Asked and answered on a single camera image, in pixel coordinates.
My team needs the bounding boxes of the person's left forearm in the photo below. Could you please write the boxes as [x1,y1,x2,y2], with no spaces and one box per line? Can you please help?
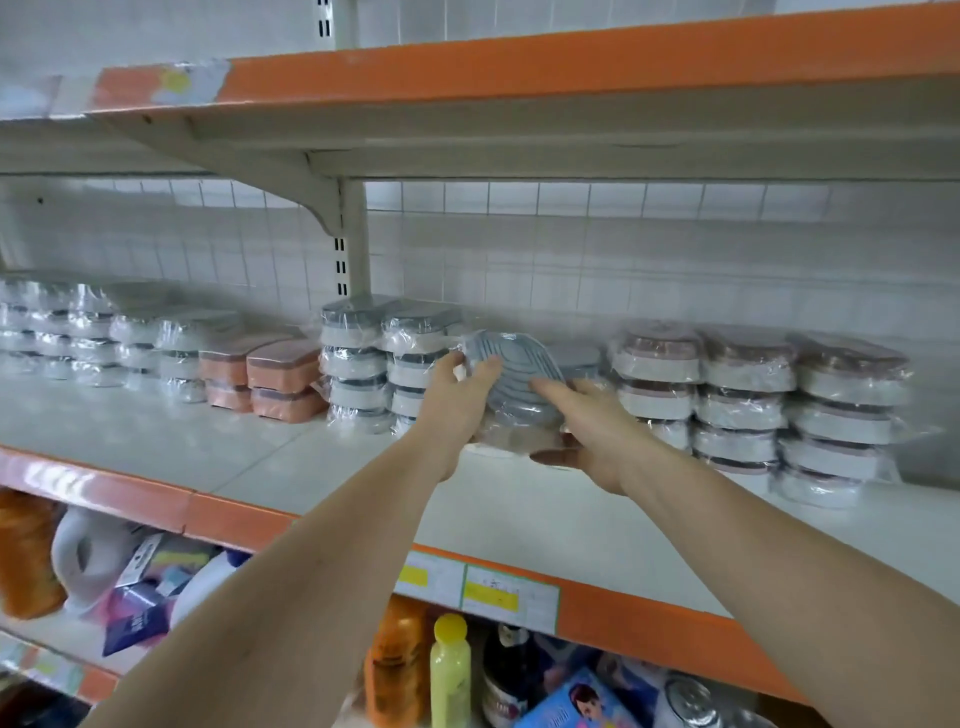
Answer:
[82,442,459,728]

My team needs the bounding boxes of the silver spray can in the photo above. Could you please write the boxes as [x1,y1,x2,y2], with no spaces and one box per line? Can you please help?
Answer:
[654,673,723,728]

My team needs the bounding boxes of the yellow plastic bottle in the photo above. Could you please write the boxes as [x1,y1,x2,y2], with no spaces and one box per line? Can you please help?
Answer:
[429,610,476,728]

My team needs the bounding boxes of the yellow shelf price label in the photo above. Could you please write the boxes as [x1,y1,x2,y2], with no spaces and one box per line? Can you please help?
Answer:
[460,561,563,636]
[391,546,468,611]

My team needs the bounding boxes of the salmon textured plastic box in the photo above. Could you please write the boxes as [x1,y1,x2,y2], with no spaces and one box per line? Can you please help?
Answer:
[196,328,302,390]

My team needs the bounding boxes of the stacks of clear-lid soap dishes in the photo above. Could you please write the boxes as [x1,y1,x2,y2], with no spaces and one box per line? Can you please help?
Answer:
[0,270,245,405]

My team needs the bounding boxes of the blue product pack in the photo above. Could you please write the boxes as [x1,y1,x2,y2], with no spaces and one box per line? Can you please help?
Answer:
[516,666,641,728]

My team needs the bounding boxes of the stacks of grey-lid soap dishes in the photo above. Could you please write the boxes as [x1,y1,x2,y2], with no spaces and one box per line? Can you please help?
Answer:
[316,295,611,440]

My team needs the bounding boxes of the wide orange plastic bottle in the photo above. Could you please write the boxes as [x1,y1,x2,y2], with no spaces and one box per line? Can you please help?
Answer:
[366,595,438,728]

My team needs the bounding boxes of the person's left hand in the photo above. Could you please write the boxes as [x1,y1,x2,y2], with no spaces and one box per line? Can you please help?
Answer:
[408,349,509,485]

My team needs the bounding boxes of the person's right forearm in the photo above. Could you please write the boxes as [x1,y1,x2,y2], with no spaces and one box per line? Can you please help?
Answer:
[615,442,960,728]

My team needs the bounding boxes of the pink tub of blue packets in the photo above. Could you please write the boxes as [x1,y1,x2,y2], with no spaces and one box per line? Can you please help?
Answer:
[100,531,221,660]

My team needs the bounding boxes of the person's right hand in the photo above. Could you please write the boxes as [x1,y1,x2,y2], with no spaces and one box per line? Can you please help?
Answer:
[528,375,662,500]

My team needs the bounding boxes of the dark plastic bottle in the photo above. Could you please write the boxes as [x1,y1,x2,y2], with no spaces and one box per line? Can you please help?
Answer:
[478,621,551,728]

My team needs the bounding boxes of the orange metal store shelving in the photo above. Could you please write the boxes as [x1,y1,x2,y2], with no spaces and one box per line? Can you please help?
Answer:
[0,0,960,728]

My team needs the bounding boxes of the stacks of pink-lid soap dishes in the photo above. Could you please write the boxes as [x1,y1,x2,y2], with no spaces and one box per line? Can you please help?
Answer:
[606,325,918,510]

